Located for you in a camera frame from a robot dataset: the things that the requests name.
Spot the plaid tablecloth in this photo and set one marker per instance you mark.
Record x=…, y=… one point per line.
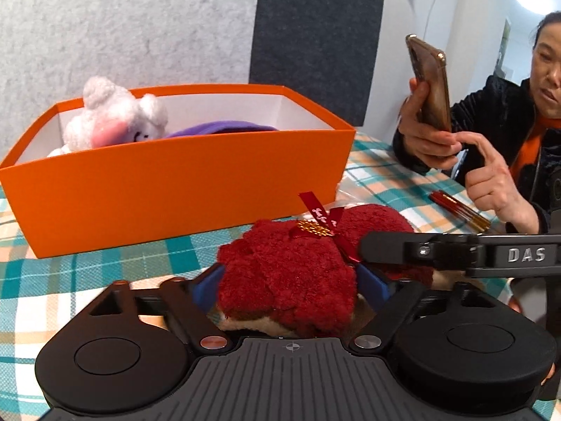
x=87, y=267

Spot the white plush toy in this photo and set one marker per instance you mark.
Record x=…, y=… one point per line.
x=118, y=118

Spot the red plush toy with ribbon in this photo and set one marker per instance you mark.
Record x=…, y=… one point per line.
x=298, y=272

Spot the purple cloth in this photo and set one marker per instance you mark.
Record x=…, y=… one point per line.
x=219, y=129

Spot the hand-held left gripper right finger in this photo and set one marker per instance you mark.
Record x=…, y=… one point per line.
x=375, y=284

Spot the red and gold chopstick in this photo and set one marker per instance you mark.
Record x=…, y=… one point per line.
x=464, y=207
x=456, y=212

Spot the gold smartphone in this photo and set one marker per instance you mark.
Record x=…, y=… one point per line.
x=431, y=83

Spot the orange cardboard box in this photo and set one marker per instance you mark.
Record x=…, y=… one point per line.
x=175, y=193

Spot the clear plastic wrap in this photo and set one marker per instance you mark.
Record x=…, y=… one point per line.
x=355, y=193

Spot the light grey felt board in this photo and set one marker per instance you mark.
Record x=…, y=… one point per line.
x=122, y=26

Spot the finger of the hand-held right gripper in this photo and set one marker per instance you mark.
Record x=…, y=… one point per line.
x=394, y=249

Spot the dark grey felt board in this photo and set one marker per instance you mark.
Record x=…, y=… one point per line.
x=315, y=44

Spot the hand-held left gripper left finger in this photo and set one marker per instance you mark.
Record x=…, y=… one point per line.
x=206, y=284

